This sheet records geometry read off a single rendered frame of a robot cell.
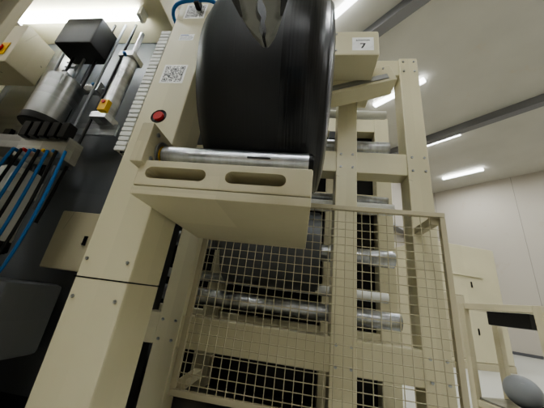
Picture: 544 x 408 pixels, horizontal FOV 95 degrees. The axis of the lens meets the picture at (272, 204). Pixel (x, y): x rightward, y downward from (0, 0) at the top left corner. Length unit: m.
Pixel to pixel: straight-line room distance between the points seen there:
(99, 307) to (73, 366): 0.11
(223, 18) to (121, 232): 0.51
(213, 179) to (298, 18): 0.35
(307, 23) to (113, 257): 0.63
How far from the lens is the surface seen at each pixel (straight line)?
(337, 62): 1.31
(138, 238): 0.65
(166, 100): 0.83
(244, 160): 0.54
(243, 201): 0.47
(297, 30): 0.59
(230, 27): 0.62
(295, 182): 0.47
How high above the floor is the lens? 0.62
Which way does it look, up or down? 21 degrees up
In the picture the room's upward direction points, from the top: 7 degrees clockwise
